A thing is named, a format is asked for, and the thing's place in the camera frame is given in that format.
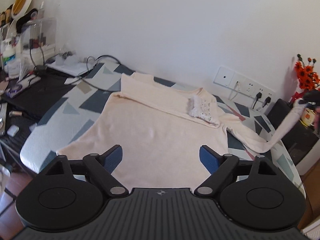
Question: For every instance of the right gripper seen far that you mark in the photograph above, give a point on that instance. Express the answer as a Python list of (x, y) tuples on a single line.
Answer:
[(311, 99)]

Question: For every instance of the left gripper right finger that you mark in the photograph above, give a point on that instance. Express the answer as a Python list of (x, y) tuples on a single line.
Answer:
[(225, 169)]

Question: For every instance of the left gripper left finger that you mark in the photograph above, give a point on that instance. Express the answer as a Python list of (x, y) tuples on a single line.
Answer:
[(86, 176)]

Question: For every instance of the cream sweater with lace cuffs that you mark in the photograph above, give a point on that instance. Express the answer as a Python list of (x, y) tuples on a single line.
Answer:
[(161, 130)]

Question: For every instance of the cream cartoon mug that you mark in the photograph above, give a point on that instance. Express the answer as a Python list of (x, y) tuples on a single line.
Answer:
[(308, 117)]

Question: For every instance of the orange artificial flowers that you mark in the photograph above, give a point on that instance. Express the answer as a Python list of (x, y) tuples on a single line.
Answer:
[(308, 78)]

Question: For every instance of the black cabinet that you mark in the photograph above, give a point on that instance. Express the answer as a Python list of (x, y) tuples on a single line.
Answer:
[(300, 139)]

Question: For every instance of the black plug right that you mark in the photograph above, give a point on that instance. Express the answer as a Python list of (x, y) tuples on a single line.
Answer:
[(267, 101)]

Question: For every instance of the black plug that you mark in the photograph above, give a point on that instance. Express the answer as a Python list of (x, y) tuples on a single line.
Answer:
[(267, 101), (257, 98)]

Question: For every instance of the black plug left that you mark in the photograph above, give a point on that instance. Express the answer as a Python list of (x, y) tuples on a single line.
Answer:
[(257, 98)]

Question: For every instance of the black side desk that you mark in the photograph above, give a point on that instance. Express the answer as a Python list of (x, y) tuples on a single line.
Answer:
[(34, 105)]

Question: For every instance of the white papers stack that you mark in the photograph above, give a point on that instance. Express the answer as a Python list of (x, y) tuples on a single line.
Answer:
[(75, 69)]

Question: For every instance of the clear acrylic organizer box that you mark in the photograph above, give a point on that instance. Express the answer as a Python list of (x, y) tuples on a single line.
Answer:
[(38, 40)]

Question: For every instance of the white lotion bottle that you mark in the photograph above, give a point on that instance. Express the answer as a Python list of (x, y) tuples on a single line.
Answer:
[(9, 54)]

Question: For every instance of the round mirror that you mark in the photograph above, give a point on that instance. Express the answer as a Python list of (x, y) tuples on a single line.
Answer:
[(19, 8)]

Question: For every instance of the white wall socket panel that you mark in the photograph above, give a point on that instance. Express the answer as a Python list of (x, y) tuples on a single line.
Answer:
[(242, 85)]

